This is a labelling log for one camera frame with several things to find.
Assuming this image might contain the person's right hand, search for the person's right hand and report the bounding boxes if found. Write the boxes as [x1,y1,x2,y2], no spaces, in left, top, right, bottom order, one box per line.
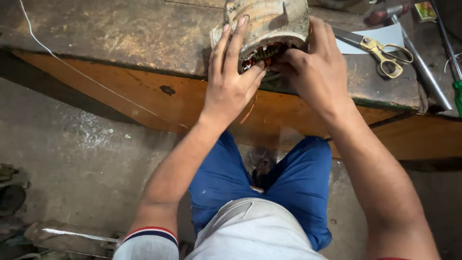
[270,15,356,117]

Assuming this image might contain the person's left hand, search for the person's left hand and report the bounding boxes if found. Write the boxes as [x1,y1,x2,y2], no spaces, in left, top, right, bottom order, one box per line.
[199,16,267,124]

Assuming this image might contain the grey electric motor stator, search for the grey electric motor stator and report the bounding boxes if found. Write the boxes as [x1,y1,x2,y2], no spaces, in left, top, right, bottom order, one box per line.
[210,0,311,73]

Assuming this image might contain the white paper sheet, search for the white paper sheet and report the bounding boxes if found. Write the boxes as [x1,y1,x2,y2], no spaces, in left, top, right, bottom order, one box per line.
[336,23,405,55]

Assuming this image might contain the blue trousers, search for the blue trousers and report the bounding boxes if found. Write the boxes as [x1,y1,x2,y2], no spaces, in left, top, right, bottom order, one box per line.
[188,130,333,252]

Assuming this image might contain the steel rod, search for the steel rod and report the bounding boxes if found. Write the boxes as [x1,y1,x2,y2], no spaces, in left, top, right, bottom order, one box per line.
[391,14,453,111]

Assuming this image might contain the wooden workbench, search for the wooden workbench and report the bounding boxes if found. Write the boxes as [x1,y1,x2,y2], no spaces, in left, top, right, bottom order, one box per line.
[0,0,462,160]

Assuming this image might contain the small yellow green box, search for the small yellow green box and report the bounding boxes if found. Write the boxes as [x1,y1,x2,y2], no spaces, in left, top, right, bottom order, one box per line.
[414,2,437,23]

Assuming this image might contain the white grey shirt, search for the white grey shirt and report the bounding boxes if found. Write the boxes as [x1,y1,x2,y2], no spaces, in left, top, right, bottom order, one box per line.
[113,198,327,260]

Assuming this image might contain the metal scrap pile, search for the metal scrap pile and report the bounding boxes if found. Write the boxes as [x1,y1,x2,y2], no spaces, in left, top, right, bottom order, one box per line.
[0,163,125,260]

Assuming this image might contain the copper winding wire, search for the copper winding wire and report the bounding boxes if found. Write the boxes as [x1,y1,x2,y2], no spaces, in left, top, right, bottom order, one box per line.
[240,95,257,125]

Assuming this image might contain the gold handled scissors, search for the gold handled scissors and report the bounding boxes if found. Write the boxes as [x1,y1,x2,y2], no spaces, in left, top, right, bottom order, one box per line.
[332,27,414,79]

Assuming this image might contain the red handled hammer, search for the red handled hammer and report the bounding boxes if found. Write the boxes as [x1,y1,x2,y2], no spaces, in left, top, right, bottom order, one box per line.
[365,4,410,26]

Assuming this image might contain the green handled screwdriver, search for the green handled screwdriver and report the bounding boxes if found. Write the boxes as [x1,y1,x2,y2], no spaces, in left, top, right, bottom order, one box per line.
[430,0,462,117]

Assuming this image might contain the thin white wire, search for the thin white wire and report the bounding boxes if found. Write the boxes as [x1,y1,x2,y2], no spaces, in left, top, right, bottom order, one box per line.
[18,0,189,129]

